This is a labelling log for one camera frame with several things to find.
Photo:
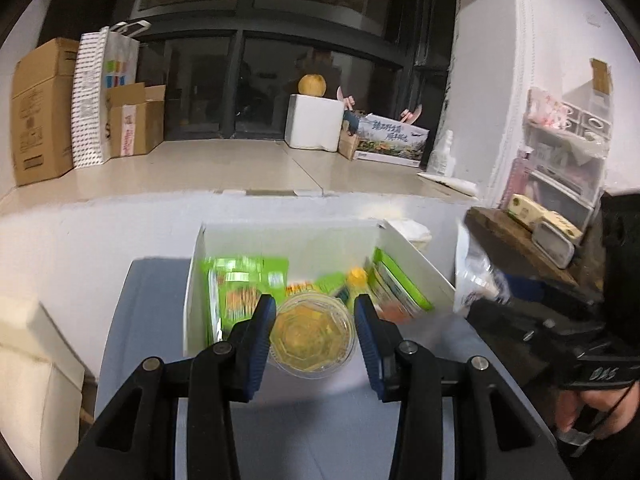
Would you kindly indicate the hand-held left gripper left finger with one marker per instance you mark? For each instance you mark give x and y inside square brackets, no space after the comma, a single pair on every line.
[260,345]

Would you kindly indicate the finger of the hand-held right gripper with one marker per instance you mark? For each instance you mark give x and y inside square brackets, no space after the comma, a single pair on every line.
[525,288]
[520,327]

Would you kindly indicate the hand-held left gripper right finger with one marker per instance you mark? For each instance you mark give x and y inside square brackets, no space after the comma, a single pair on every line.
[370,350]

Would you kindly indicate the clear yellow jelly cup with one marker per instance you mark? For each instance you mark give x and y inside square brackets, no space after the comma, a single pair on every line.
[310,335]

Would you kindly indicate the clear plastic snack bag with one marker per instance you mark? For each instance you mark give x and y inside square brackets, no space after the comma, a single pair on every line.
[475,270]

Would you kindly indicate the white storage box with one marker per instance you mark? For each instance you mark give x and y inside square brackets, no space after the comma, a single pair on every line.
[300,242]

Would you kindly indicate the person's right hand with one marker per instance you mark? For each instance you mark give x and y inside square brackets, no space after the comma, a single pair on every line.
[600,407]

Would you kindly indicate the dark wooden side table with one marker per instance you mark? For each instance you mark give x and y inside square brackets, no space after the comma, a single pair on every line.
[505,245]

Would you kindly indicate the white rectangular container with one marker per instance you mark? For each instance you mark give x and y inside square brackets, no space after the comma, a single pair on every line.
[552,244]

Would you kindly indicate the green orange print snack bag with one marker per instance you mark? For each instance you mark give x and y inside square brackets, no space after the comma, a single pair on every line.
[240,285]

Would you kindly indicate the orange yellow snack packet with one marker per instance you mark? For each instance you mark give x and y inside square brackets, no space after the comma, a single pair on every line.
[300,288]

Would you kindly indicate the small orange jelly cup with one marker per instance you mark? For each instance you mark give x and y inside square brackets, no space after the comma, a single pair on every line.
[357,279]

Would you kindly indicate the green white snack packet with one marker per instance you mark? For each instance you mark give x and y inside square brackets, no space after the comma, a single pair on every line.
[400,282]

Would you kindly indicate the small green snack packet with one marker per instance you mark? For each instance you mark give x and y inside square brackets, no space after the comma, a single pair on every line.
[332,284]

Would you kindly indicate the clear plastic drawer organizer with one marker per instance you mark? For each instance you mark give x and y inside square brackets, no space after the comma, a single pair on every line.
[565,160]

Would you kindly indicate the white plastic bottle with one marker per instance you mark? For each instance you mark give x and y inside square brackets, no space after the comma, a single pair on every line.
[441,157]

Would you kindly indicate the printed landscape carton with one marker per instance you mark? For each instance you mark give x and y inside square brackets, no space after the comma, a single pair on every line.
[392,140]

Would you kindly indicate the pink toy figure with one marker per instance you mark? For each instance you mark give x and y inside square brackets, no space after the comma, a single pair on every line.
[346,99]
[412,115]

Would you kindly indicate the cream sofa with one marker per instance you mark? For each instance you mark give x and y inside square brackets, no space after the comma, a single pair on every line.
[35,385]

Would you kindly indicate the white foam box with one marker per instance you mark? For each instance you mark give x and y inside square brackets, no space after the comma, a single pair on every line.
[312,122]

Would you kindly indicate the small open cardboard box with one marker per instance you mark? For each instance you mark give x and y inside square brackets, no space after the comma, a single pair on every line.
[137,130]

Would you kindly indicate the yellow pomelo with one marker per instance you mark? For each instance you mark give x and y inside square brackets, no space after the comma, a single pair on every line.
[312,85]

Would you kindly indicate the white patterned paper bag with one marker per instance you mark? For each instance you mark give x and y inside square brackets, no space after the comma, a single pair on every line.
[90,110]

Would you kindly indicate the large brown cardboard box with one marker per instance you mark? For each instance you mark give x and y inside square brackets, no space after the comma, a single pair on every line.
[42,120]

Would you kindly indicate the small cardboard wall tag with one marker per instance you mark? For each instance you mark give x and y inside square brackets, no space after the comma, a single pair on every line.
[601,76]

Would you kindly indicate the black window frame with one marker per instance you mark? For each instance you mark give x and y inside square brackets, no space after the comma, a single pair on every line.
[240,45]

